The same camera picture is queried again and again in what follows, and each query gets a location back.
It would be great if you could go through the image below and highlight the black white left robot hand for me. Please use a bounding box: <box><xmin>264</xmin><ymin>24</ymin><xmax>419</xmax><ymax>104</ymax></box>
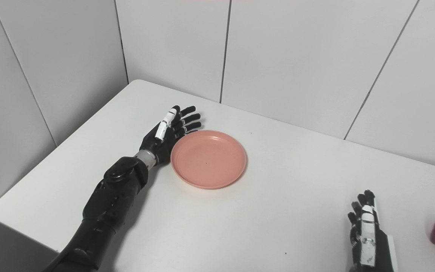
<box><xmin>139</xmin><ymin>105</ymin><xmax>202</xmax><ymax>165</ymax></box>

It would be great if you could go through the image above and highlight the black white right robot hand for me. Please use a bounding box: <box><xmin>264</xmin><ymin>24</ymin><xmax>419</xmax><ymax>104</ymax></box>
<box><xmin>347</xmin><ymin>190</ymin><xmax>398</xmax><ymax>272</ymax></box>

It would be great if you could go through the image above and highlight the pink round plate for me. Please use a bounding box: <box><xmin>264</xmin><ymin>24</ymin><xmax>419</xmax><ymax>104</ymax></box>
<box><xmin>170</xmin><ymin>130</ymin><xmax>247</xmax><ymax>190</ymax></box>

